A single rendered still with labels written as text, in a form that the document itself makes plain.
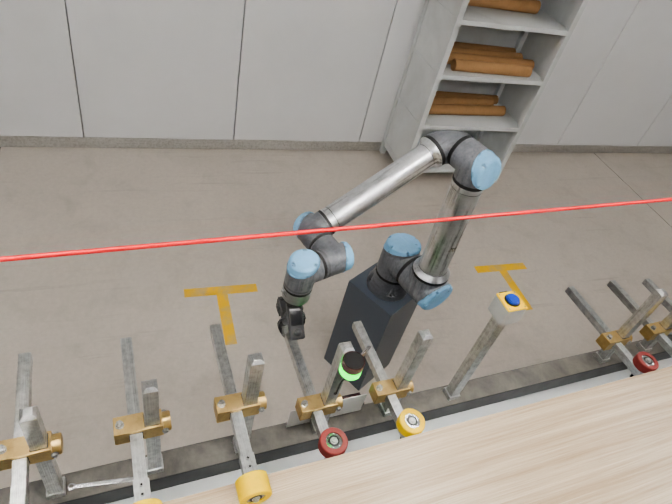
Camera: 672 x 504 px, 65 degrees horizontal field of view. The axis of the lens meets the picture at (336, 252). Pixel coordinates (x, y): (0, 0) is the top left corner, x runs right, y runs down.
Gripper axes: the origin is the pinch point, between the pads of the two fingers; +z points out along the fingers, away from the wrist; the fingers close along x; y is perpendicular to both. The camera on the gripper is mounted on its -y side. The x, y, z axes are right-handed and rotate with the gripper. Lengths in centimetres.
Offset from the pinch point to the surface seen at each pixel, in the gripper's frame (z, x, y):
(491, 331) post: -27, -54, -27
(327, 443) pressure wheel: -9.5, 1.6, -41.6
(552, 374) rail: 12, -102, -29
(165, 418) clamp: -16, 42, -28
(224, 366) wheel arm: -14.2, 25.0, -15.0
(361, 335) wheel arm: -3.1, -24.2, -5.9
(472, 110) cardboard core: 34, -202, 191
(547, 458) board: -10, -62, -62
